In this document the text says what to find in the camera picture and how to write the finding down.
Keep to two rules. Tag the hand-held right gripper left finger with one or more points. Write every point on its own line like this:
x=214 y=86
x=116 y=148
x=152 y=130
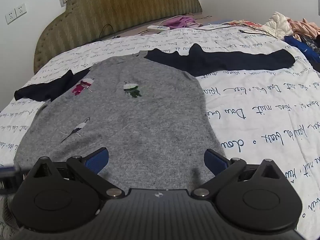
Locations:
x=98 y=159

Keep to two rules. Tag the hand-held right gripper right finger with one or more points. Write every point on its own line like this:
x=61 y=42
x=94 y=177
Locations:
x=215 y=161

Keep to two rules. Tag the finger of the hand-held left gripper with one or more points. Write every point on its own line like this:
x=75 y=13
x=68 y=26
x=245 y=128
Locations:
x=8 y=182

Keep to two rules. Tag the grey sweater with navy sleeves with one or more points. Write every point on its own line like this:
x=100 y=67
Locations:
x=125 y=117

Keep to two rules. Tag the white quilt with script print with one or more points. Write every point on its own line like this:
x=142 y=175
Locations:
x=250 y=105

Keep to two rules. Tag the red floral cloth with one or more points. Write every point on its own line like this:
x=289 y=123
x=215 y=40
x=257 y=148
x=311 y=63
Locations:
x=247 y=24

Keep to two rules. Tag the blue cloth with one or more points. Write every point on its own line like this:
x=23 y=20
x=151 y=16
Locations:
x=300 y=46

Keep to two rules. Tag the white power strip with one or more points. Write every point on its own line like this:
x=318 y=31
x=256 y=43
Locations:
x=157 y=28

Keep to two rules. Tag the purple cloth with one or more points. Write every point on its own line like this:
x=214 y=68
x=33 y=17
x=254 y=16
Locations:
x=180 y=21

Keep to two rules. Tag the cream jacket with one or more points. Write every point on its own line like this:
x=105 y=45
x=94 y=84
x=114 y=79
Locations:
x=277 y=22

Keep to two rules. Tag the pink cloth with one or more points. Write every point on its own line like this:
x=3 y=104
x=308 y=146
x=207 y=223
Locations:
x=305 y=28

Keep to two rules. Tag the white wall socket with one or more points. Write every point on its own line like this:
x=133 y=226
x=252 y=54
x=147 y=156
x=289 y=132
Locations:
x=11 y=17
x=21 y=10

